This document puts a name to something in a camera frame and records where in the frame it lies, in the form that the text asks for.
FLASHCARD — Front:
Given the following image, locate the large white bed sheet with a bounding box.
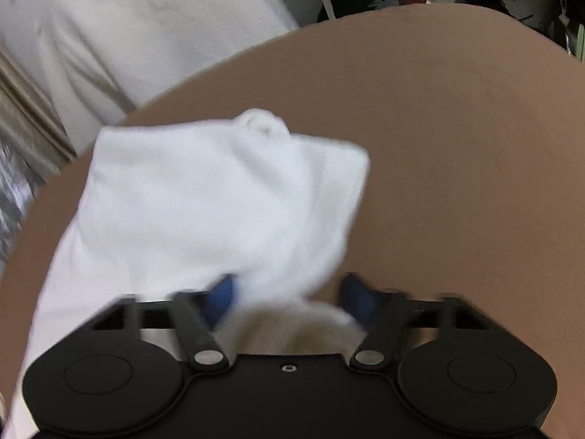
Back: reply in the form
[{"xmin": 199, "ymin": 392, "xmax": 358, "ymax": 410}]
[{"xmin": 0, "ymin": 0, "xmax": 303, "ymax": 147}]

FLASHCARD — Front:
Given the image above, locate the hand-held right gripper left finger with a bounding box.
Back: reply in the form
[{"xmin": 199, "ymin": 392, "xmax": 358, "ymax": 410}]
[{"xmin": 91, "ymin": 274, "xmax": 239, "ymax": 372}]

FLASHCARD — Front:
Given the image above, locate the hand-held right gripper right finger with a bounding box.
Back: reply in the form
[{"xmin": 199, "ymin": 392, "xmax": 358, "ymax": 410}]
[{"xmin": 340, "ymin": 273, "xmax": 491, "ymax": 371}]

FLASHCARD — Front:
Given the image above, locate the silver foil sheet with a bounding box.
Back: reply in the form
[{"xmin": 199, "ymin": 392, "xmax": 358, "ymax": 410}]
[{"xmin": 0, "ymin": 144, "xmax": 69, "ymax": 252}]

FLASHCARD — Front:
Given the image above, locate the white fleece garment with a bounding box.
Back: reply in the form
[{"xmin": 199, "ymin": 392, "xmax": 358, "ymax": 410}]
[{"xmin": 0, "ymin": 108, "xmax": 372, "ymax": 426}]

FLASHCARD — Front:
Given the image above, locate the beige curtain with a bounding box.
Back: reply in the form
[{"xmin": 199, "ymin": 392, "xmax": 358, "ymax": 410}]
[{"xmin": 0, "ymin": 48, "xmax": 78, "ymax": 158}]

